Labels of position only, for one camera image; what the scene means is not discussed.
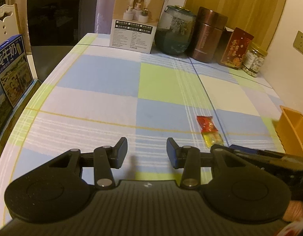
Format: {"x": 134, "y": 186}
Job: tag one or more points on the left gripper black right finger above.
{"x": 188, "y": 158}

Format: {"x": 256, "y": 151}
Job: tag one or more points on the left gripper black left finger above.
{"x": 104, "y": 159}

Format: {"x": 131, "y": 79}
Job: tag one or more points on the person's right hand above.
{"x": 294, "y": 211}

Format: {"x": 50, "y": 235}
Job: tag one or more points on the red yellow candy packet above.
{"x": 209, "y": 131}

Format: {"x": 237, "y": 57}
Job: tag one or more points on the checkered tablecloth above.
{"x": 98, "y": 94}

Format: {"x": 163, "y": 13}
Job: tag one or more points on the orange plastic tray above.
{"x": 290, "y": 131}

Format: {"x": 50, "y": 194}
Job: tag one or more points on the clear jar yellow lid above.
{"x": 253, "y": 59}

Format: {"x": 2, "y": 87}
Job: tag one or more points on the red gift box gold print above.
{"x": 236, "y": 47}

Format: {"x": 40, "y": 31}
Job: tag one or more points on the dark green glass jar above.
{"x": 174, "y": 30}

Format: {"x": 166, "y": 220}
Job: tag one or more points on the blue milk carton box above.
{"x": 15, "y": 73}

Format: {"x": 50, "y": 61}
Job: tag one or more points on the brown metal canister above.
{"x": 209, "y": 26}

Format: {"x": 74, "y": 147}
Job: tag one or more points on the white cardboard product box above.
{"x": 134, "y": 24}

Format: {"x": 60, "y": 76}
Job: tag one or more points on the black chair back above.
{"x": 59, "y": 22}

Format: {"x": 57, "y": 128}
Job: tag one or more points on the white carved chair back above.
{"x": 9, "y": 22}

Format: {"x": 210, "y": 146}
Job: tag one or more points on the wooden wall panel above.
{"x": 259, "y": 18}

